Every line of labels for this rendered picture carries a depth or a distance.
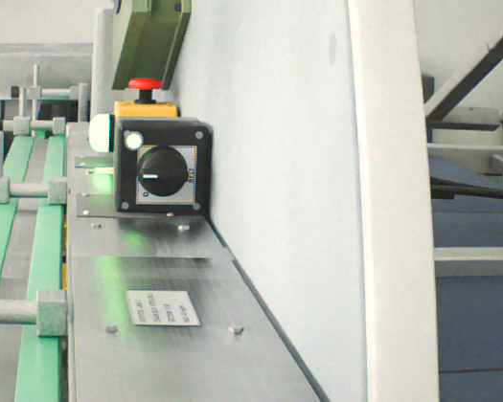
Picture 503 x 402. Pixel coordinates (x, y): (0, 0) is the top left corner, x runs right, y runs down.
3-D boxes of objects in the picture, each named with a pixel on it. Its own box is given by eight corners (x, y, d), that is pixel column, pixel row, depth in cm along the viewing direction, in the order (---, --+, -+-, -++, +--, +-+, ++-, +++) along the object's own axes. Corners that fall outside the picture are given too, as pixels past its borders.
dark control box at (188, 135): (199, 199, 109) (112, 198, 108) (202, 117, 108) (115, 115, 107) (210, 215, 101) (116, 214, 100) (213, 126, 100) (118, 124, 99)
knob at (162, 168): (186, 195, 101) (190, 202, 98) (135, 195, 100) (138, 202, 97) (188, 145, 100) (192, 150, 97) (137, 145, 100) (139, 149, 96)
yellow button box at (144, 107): (173, 159, 136) (112, 158, 135) (175, 97, 135) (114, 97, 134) (178, 167, 129) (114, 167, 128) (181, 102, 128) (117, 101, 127)
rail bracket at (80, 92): (111, 142, 241) (10, 141, 237) (114, 64, 238) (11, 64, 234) (112, 145, 236) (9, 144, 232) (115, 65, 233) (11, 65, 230)
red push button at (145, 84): (126, 105, 133) (128, 77, 132) (160, 105, 133) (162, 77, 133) (128, 108, 129) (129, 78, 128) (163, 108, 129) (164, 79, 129)
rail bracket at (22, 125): (63, 192, 176) (-12, 191, 174) (66, 86, 173) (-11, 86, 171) (63, 195, 173) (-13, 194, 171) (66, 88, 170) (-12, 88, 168)
